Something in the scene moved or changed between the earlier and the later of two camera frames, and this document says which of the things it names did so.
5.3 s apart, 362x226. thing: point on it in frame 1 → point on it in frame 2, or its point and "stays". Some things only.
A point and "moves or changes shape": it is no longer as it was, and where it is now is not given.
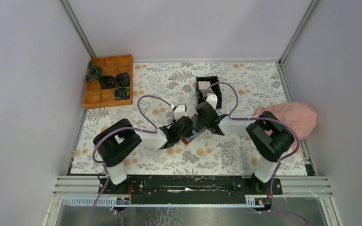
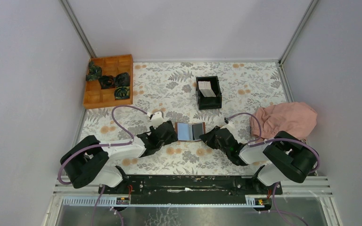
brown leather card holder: (197, 130) moves or changes shape
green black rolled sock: (122, 92) stays
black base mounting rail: (155, 190) stays
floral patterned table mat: (192, 117) stays
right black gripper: (213, 110) → (208, 138)
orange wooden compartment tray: (94, 97) stays
